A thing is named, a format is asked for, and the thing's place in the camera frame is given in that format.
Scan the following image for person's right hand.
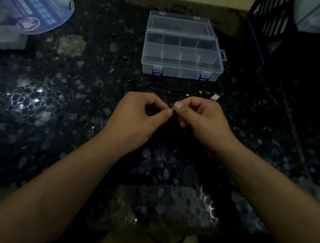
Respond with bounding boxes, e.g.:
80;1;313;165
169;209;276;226
173;96;237;161

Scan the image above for person's left hand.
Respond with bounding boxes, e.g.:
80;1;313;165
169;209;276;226
99;91;175;153

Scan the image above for person's right forearm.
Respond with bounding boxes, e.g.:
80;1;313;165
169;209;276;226
212;140;320;243

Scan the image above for person's left forearm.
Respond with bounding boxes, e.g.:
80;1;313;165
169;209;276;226
0;133;125;243

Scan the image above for clear plastic organizer box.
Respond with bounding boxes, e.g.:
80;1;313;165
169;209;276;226
141;10;227;82

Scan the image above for dark blue plastic crate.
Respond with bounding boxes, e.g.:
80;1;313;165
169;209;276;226
246;0;320;66

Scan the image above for round blue printed hand fan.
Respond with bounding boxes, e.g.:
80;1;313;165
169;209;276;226
0;0;75;35

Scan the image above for small grey box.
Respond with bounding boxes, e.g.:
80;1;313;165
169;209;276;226
0;25;28;50

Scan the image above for thin black cord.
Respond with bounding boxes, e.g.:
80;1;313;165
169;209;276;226
121;76;200;98

